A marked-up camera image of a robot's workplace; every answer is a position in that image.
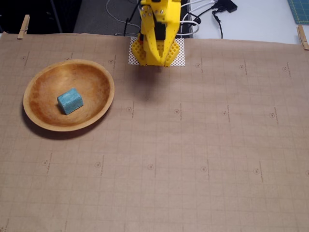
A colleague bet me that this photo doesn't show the white cable to adapter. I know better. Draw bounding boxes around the white cable to adapter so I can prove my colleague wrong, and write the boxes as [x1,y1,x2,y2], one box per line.
[180,0,217,13]

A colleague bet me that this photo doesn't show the black adapter cable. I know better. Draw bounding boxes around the black adapter cable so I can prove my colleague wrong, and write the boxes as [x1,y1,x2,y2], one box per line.
[211,9,224,39]

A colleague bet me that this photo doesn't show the black power adapter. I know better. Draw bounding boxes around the black power adapter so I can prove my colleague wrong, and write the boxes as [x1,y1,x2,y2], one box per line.
[212,0,239,13]

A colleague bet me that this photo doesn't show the brown gridded paper mat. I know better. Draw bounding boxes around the brown gridded paper mat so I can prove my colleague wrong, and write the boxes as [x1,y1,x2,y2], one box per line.
[0,32,309,232]

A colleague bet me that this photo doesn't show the looped white cable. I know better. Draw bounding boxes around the looped white cable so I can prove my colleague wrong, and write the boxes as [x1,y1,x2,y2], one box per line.
[178,20,201,37]

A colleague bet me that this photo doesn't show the round wooden bowl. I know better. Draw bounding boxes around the round wooden bowl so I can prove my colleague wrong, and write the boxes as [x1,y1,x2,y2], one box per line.
[23,59,115,132]

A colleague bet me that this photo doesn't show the yellow robot base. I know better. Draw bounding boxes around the yellow robot base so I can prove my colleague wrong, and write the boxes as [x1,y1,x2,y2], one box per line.
[131,38,181,66]

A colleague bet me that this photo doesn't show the green cutting mat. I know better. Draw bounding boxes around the green cutting mat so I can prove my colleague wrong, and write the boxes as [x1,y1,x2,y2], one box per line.
[288,0,309,25]

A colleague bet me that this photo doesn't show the blue block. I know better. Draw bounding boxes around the blue block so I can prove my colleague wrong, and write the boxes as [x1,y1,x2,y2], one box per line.
[56,87,84,116]

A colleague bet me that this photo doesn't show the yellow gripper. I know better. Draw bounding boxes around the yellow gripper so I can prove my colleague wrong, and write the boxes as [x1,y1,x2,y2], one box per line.
[140,0,181,67]

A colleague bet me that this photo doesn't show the wooden clothespin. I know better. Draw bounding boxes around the wooden clothespin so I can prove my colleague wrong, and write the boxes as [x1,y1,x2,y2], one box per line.
[296,25,309,51]
[17,14,30,40]

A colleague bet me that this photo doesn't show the white perforated base mat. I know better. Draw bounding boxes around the white perforated base mat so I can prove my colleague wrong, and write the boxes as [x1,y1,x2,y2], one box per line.
[127,37,186,66]

